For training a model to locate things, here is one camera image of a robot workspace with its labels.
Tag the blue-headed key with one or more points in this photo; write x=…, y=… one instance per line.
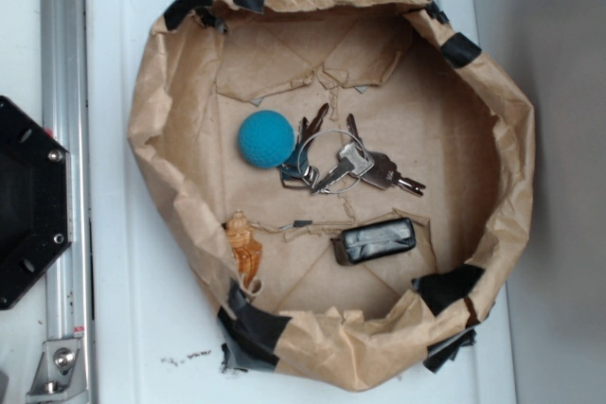
x=296, y=172

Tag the dark upper key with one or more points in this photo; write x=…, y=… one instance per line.
x=308, y=128

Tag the blue golf ball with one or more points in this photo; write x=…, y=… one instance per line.
x=266, y=139

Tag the small silver key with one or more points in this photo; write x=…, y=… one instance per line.
x=346, y=166

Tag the large silver key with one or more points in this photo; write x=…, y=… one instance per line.
x=384, y=174

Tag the black tape-wrapped block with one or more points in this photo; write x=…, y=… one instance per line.
x=361, y=244

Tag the brown paper bag bin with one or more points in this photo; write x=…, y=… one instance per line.
x=425, y=95

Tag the white plastic tray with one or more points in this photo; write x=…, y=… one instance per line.
x=157, y=337

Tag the aluminium extrusion rail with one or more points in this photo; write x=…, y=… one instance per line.
x=69, y=292

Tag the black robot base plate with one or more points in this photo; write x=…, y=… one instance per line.
x=35, y=220

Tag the metal corner bracket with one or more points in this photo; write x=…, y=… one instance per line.
x=60, y=376

